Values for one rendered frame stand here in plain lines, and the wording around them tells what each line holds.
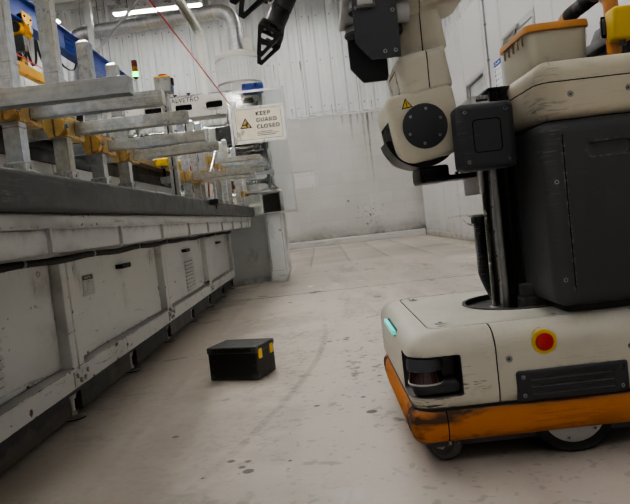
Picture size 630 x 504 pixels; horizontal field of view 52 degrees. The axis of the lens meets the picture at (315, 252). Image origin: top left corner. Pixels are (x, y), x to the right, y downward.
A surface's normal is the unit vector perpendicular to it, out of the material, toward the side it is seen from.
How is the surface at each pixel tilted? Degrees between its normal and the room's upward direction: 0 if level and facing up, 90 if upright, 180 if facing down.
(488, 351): 84
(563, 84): 90
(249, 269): 90
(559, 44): 92
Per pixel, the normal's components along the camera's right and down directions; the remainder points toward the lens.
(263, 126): 0.00, 0.05
